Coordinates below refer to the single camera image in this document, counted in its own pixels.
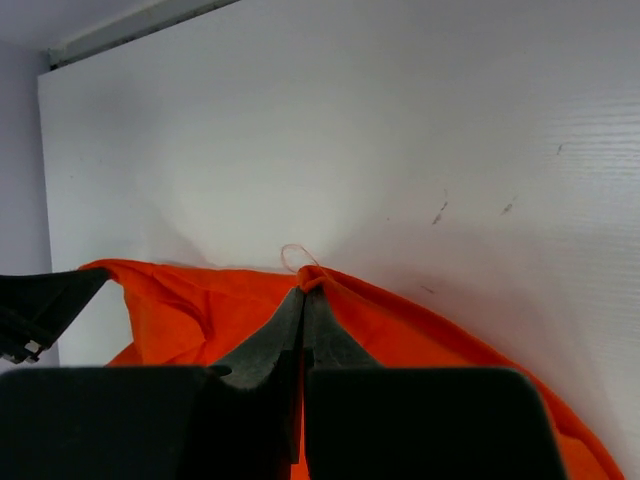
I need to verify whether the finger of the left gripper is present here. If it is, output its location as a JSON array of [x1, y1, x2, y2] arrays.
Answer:
[[1, 268, 110, 363]]

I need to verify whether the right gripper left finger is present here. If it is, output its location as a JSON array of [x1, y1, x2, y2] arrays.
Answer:
[[210, 288, 305, 465]]

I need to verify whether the metal rail at table edge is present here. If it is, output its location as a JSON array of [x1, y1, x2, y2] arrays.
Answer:
[[47, 0, 234, 70]]

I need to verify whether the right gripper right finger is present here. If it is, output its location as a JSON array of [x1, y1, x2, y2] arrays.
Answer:
[[302, 287, 382, 370]]

